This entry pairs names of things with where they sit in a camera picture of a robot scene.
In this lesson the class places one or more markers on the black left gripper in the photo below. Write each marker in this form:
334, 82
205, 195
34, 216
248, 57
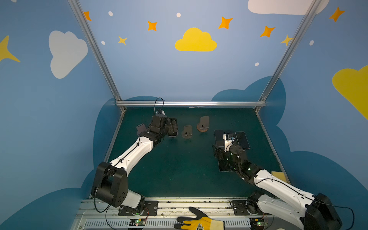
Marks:
171, 127

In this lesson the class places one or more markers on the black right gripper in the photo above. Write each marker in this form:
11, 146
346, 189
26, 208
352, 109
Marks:
219, 152

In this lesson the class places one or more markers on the dark phone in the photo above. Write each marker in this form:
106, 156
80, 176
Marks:
222, 166

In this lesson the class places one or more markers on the black phone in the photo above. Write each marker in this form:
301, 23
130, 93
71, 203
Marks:
173, 127

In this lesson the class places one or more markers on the silver phone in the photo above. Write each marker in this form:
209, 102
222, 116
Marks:
242, 140

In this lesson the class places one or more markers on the green phone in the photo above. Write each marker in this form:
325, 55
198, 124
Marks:
219, 140

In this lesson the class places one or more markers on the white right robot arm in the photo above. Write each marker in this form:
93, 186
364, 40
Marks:
302, 209

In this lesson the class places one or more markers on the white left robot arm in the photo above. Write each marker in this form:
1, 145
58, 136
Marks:
111, 179

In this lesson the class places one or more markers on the grey stand back middle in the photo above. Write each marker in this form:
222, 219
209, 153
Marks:
187, 132

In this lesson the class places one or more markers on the yellow sponge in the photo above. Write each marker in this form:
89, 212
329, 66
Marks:
280, 175

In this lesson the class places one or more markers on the right circuit board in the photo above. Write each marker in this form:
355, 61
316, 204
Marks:
257, 224

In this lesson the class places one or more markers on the circuit board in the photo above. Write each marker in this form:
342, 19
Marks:
257, 224
137, 222

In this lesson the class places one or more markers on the yellow black work glove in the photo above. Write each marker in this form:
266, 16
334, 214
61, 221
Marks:
200, 222

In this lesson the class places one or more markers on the left circuit board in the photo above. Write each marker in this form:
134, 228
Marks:
137, 222

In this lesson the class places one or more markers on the aluminium frame rail back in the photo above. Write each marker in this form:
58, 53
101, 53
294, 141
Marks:
190, 103

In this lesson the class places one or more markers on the wooden ring phone stand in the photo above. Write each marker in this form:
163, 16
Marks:
203, 125

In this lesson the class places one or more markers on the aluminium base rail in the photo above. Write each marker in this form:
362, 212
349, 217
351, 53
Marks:
161, 214

